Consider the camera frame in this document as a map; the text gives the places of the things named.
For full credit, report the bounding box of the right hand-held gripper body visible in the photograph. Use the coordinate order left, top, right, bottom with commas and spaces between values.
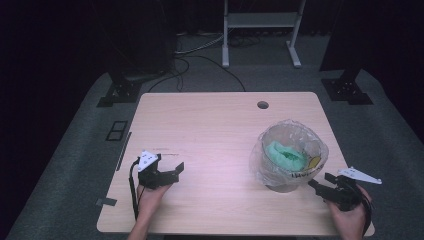
324, 166, 383, 213

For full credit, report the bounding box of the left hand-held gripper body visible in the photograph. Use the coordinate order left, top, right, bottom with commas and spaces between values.
137, 150, 181, 191

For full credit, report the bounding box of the clear plastic bin bag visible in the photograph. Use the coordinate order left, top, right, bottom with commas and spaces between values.
248, 118, 330, 188

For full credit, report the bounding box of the person's left hand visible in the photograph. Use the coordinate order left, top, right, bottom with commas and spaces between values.
136, 184, 173, 218

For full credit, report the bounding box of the person's right hand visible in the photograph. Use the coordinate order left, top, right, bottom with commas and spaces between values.
327, 185, 372, 240

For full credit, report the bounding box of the small yellow scrap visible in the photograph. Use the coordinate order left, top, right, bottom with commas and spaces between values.
307, 156, 322, 170

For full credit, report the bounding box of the small translucent bin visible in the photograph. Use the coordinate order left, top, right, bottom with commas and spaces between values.
259, 123, 325, 194

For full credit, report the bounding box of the crumpled green wrapper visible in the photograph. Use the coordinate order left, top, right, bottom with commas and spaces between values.
267, 140, 308, 173

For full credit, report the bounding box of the grey tape piece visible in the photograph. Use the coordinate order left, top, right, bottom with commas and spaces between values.
95, 197, 118, 207

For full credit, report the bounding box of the black stand base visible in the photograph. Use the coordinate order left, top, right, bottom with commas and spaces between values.
96, 79, 143, 109
320, 77, 374, 106

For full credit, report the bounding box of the dark equipment on stand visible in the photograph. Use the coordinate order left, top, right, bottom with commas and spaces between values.
105, 0, 178, 85

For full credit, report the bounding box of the white metal stand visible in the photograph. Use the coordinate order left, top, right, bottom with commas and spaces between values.
221, 0, 307, 70

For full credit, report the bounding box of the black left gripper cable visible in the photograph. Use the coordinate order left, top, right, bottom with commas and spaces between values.
128, 157, 142, 221

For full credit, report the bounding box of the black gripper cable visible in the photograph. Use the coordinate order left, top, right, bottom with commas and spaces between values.
128, 157, 142, 221
357, 185, 375, 235

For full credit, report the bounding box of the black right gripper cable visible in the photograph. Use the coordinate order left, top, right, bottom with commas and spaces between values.
357, 185, 375, 235

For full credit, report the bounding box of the black double floor frame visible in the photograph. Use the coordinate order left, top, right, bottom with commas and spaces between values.
105, 120, 129, 142

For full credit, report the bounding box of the thin black floor cable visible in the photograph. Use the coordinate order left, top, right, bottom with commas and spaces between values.
147, 54, 247, 93

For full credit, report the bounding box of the grey floor cable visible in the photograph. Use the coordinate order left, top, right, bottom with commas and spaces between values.
174, 31, 232, 56

